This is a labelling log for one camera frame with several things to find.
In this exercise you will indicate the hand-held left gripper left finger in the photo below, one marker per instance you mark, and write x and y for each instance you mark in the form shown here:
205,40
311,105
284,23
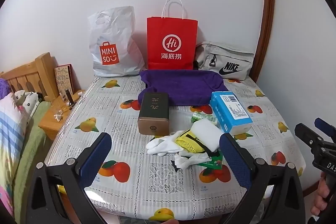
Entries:
97,155

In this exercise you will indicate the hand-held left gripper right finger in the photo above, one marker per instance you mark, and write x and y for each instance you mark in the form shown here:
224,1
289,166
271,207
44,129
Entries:
236,158

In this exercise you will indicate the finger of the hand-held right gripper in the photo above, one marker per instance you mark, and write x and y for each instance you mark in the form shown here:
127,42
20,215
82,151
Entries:
324,125
305,133

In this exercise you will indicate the green snack packet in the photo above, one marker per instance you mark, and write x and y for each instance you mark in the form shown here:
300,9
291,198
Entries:
214,162

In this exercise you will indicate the white sponge block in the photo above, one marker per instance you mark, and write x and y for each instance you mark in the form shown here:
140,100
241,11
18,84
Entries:
207,134

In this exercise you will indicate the yellow mesh pouch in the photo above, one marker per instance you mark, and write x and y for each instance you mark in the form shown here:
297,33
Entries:
187,145

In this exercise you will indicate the green pocket tissue packet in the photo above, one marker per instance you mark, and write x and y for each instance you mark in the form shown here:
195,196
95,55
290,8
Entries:
202,117

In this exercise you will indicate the white and grey sock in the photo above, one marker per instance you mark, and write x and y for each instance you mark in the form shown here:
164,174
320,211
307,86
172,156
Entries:
160,145

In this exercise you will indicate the purple towel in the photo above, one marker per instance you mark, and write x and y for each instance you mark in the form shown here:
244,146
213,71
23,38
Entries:
183,85

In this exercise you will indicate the person's right hand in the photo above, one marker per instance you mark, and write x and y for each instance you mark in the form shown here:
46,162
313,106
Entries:
319,200

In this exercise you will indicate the blue tissue pack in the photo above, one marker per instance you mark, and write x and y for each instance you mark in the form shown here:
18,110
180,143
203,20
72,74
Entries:
231,113

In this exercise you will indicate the wooden nightstand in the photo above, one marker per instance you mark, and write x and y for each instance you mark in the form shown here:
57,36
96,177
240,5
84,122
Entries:
50,119

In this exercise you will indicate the green bed sheet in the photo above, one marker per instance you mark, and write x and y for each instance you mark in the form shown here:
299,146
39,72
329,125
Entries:
29,161

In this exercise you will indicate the dark green tin box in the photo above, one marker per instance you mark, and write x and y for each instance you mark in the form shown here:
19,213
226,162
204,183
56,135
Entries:
153,111

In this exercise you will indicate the brown patterned book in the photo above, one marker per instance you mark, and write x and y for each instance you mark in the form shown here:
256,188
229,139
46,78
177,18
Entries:
63,79

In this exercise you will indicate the black spotted white plush toy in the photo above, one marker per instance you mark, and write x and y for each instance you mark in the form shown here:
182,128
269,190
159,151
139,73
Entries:
26,103

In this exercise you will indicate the grey fabric waist bag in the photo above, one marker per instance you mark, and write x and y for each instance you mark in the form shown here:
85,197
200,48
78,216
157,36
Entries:
225,56

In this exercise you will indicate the wooden bed headboard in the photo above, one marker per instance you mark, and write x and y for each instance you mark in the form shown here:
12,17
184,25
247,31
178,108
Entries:
26,77

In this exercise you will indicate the purple fluffy cushion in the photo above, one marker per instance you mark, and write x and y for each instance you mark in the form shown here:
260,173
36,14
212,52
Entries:
4,87

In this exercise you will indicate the white plastic shopping bag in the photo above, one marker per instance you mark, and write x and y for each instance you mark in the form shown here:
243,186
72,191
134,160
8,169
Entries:
115,29

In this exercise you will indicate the red paper carrier bag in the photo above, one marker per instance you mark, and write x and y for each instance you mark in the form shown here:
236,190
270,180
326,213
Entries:
172,29

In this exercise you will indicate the brown wooden door frame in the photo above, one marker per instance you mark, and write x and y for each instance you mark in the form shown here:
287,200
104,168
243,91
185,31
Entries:
270,3

